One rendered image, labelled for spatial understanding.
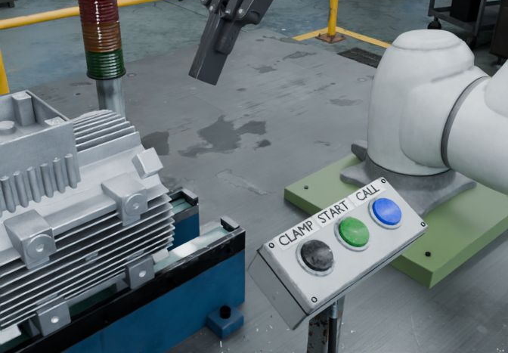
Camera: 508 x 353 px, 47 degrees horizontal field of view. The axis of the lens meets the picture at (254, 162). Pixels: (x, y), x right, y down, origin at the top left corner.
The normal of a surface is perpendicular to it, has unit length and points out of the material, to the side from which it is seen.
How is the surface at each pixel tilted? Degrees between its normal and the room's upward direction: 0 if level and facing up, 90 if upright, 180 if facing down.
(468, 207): 2
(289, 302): 90
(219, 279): 90
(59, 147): 90
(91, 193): 51
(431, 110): 73
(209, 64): 89
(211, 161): 0
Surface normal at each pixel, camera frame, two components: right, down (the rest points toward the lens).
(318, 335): -0.74, 0.33
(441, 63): -0.07, -0.18
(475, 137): -0.77, 0.06
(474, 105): -0.62, -0.43
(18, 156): 0.67, 0.38
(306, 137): 0.01, -0.86
